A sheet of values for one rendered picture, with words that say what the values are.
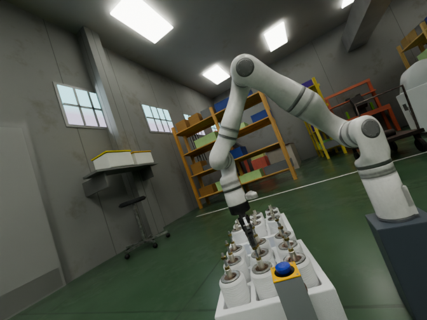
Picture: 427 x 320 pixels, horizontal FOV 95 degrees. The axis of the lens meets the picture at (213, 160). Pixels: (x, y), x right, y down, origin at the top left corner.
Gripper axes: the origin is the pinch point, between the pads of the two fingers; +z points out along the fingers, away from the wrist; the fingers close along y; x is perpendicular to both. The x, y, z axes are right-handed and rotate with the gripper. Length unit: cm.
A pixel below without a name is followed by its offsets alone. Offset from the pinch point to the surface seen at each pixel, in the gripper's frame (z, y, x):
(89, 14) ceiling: -394, -265, -118
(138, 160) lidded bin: -100, -259, -116
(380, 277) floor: 35, -11, 44
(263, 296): 16.8, 3.5, -3.1
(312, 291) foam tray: 17.2, 9.4, 11.2
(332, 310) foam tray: 23.1, 10.7, 14.5
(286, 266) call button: 2.2, 20.0, 4.8
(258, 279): 11.0, 4.0, -2.6
